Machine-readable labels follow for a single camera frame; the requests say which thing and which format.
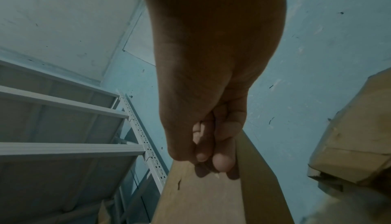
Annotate white metal shelf rack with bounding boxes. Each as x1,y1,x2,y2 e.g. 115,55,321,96
0,58,169,224

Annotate person's right hand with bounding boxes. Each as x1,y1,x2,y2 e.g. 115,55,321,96
136,0,292,180

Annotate white cloth sheet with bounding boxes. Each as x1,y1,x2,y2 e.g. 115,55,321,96
121,7,158,67

